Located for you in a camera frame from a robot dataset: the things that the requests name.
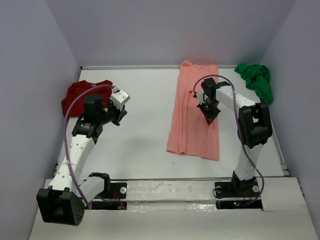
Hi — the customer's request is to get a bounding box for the pink t-shirt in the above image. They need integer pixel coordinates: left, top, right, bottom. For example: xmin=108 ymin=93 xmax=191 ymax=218
xmin=166 ymin=60 xmax=220 ymax=161

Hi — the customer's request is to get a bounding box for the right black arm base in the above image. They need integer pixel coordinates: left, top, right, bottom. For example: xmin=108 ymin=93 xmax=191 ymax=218
xmin=212 ymin=172 xmax=263 ymax=210

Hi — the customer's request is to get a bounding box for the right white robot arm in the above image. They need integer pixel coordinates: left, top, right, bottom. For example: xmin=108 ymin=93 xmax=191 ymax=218
xmin=193 ymin=74 xmax=273 ymax=199

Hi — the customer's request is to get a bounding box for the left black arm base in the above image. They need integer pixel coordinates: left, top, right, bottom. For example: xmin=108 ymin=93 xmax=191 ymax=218
xmin=88 ymin=172 xmax=128 ymax=210

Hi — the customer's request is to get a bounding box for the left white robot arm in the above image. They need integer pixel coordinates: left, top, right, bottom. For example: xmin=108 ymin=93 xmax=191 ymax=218
xmin=36 ymin=90 xmax=130 ymax=226

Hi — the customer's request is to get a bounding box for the red folded t-shirt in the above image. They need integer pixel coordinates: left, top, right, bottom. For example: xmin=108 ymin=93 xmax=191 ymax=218
xmin=61 ymin=79 xmax=113 ymax=118

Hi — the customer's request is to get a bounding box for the green crumpled t-shirt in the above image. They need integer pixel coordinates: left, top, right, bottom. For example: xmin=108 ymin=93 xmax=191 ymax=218
xmin=234 ymin=63 xmax=274 ymax=104

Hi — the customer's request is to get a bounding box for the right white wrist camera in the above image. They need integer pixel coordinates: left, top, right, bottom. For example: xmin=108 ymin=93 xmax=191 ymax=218
xmin=193 ymin=91 xmax=206 ymax=104

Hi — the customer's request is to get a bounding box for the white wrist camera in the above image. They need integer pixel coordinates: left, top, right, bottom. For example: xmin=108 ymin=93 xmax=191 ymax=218
xmin=193 ymin=91 xmax=206 ymax=104
xmin=109 ymin=87 xmax=131 ymax=111

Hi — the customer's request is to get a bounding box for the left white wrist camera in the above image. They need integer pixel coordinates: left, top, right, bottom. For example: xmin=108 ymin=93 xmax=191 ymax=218
xmin=109 ymin=87 xmax=131 ymax=111

